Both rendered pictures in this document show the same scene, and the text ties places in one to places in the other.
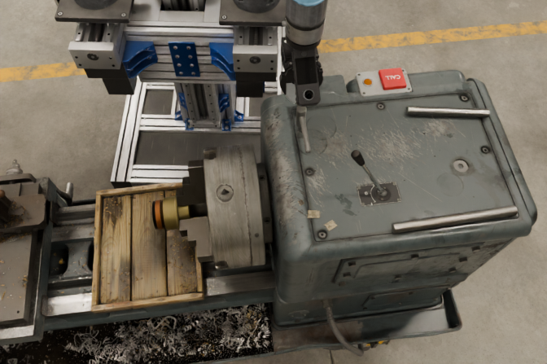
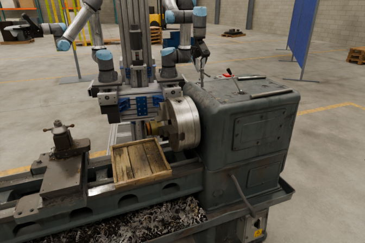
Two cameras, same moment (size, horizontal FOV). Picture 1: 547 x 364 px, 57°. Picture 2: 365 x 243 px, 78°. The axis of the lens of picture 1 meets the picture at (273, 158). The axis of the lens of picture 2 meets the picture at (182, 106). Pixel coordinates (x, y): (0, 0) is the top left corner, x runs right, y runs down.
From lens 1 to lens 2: 0.88 m
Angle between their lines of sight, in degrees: 37
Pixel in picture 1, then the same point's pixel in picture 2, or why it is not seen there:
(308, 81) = (205, 48)
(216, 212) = (177, 107)
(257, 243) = (196, 120)
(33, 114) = not seen: hidden behind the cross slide
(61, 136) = not seen: hidden behind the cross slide
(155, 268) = (144, 167)
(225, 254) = (183, 127)
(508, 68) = not seen: hidden behind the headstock
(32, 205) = (83, 141)
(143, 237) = (136, 158)
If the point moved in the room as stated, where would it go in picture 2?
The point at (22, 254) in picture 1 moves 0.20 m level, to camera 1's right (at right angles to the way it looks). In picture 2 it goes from (76, 162) to (116, 157)
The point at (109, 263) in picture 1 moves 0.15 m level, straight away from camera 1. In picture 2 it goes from (120, 169) to (102, 160)
